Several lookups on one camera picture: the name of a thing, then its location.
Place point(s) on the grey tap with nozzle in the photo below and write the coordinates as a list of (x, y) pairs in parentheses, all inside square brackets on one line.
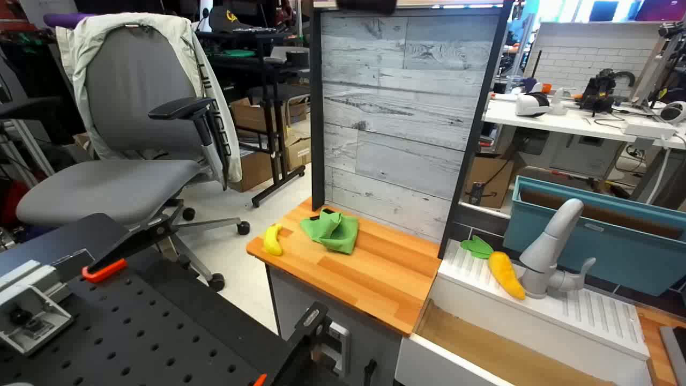
[(548, 247)]

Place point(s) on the green crumpled cloth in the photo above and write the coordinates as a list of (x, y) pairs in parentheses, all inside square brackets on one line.
[(335, 229)]

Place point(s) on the cardboard box stack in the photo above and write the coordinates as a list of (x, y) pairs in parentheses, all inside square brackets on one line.
[(293, 135)]

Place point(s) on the wooden countertop cabinet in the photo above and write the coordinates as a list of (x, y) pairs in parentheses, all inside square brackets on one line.
[(356, 275)]

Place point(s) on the yellow toy banana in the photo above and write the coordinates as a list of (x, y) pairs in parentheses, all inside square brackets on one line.
[(274, 241)]

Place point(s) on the grey wood-look back panel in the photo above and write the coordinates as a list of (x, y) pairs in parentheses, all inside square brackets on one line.
[(400, 108)]

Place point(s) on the green toy leaf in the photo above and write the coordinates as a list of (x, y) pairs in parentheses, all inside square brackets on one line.
[(476, 247)]

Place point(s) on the brown cardboard box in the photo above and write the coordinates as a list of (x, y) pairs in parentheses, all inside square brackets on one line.
[(488, 180)]

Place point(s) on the black cap with yellow logo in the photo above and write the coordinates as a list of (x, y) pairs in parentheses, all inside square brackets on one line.
[(228, 18)]

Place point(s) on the grey office chair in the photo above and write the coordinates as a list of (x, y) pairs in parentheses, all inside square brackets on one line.
[(120, 182)]

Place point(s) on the white sink unit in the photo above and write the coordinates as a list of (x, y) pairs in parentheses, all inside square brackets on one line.
[(543, 321)]

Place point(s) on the white desk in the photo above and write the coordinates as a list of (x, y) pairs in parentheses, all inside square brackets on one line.
[(571, 122)]

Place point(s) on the black perforated table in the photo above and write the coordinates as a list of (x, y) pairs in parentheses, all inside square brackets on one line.
[(129, 334)]

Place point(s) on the teal storage bin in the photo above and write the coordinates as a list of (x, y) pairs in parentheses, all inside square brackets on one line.
[(613, 243)]

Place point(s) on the black device on desk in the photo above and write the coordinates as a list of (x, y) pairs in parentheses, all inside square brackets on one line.
[(603, 89)]

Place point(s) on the white tiled board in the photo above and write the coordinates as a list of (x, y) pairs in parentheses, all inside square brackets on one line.
[(592, 54)]

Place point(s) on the beige jacket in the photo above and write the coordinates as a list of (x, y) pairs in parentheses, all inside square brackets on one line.
[(78, 43)]

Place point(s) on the black clamp bracket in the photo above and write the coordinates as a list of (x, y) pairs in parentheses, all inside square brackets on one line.
[(317, 350)]

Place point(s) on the silver metal bracket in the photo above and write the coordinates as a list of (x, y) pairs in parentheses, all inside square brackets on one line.
[(28, 321)]

